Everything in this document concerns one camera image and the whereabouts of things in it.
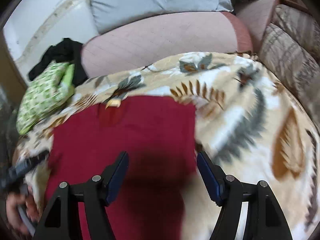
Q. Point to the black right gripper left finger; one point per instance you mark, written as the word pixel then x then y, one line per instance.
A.
pixel 70 205

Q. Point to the dark red garment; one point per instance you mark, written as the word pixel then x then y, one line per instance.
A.
pixel 143 151

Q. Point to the beige leaf pattern fleece blanket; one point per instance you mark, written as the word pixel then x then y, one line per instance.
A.
pixel 245 119

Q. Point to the green white patterned cloth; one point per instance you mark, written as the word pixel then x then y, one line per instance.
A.
pixel 47 92

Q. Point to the black crumpled garment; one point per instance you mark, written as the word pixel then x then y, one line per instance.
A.
pixel 65 51

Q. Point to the brown striped quilt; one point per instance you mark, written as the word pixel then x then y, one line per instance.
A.
pixel 290 49

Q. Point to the pink long bolster pillow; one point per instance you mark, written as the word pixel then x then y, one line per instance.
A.
pixel 144 42

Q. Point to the light grey pillow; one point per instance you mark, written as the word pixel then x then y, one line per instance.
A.
pixel 155 2

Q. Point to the pink brown patch blanket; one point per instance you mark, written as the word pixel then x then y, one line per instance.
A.
pixel 256 16

